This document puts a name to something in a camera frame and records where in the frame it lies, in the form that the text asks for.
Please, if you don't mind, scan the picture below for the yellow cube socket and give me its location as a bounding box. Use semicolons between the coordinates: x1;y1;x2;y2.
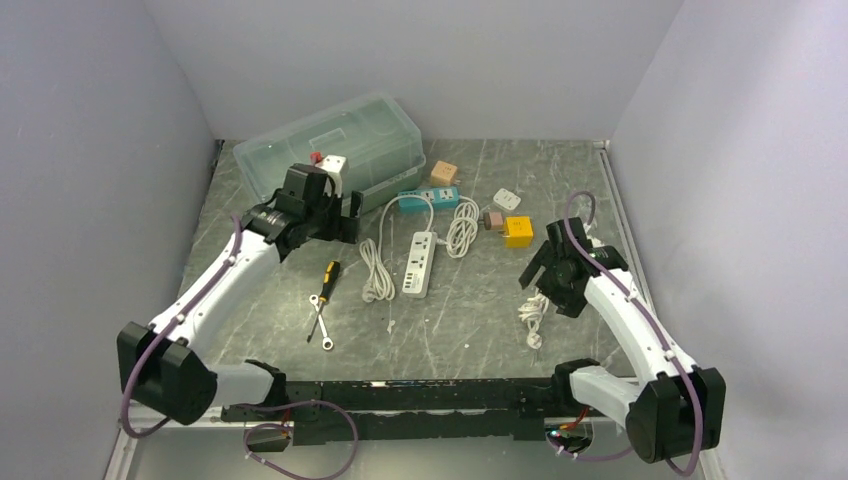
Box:
503;216;535;249

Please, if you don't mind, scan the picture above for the white purple strip cable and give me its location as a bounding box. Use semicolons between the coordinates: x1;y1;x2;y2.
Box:
516;291;551;364

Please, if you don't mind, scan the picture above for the small pink plug adapter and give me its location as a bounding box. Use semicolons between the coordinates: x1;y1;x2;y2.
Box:
482;211;505;232

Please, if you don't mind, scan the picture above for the white plug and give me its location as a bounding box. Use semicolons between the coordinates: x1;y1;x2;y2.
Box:
493;188;522;212

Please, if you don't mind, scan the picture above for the white power cable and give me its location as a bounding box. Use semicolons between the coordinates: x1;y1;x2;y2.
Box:
445;196;481;260

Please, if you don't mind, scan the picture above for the white power strip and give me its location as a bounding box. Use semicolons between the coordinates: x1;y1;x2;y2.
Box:
401;231;437;299

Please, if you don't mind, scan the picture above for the beige cube plug adapter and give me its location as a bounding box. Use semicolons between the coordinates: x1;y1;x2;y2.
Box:
429;160;459;187

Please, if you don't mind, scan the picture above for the teal power strip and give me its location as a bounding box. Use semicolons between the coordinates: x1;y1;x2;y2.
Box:
397;186;461;213

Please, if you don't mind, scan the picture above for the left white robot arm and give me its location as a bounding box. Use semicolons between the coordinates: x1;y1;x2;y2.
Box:
117;155;363;438

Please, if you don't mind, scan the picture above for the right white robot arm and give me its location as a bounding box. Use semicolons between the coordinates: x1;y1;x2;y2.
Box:
519;217;726;463

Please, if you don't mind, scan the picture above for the yellow black screwdriver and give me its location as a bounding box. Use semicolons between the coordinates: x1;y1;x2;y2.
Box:
317;261;341;310

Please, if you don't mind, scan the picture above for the clear plastic storage box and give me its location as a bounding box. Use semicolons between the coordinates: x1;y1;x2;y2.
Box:
232;91;427;217

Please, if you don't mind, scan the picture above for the silver combination wrench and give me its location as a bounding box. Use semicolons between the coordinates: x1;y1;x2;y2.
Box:
307;295;334;351

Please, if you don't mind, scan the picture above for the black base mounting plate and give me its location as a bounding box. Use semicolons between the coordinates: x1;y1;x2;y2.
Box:
221;378;596;446

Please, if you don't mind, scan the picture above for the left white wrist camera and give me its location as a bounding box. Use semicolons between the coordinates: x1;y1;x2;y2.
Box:
310;152;349;198

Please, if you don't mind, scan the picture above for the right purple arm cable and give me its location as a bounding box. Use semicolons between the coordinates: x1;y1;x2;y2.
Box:
546;191;705;478

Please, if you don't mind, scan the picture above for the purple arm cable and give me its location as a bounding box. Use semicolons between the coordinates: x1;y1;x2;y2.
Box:
546;191;705;478
119;213;361;480

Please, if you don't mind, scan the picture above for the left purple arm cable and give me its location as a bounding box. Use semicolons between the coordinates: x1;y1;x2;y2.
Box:
119;213;361;480

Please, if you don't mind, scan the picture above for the aluminium frame rail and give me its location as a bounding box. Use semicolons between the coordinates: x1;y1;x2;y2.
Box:
103;142;727;480

